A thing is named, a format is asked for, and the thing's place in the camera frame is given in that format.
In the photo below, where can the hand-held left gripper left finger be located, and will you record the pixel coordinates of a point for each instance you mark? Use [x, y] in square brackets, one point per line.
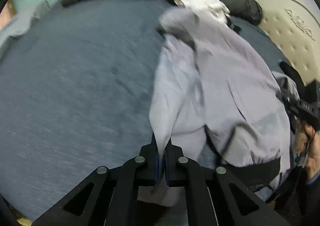
[156, 166]

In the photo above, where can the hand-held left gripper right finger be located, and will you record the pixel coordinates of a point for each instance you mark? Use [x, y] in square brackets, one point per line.
[167, 166]

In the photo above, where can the person's right hand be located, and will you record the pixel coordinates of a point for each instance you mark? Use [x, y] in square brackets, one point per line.
[313, 156]

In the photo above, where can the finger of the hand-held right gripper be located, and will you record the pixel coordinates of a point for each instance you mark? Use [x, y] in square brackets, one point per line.
[288, 101]

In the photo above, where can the cream tufted headboard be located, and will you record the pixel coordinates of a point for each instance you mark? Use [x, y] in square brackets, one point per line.
[287, 28]

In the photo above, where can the bed with blue sheet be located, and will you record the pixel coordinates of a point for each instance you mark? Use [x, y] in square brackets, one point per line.
[75, 78]

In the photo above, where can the pink curtain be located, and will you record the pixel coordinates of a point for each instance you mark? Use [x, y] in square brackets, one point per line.
[6, 13]

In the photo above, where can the grey jacket with black trim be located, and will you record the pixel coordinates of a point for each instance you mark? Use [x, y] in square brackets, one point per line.
[225, 91]

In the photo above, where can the light grey sheet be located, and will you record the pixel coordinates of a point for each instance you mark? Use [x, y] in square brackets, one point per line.
[17, 25]

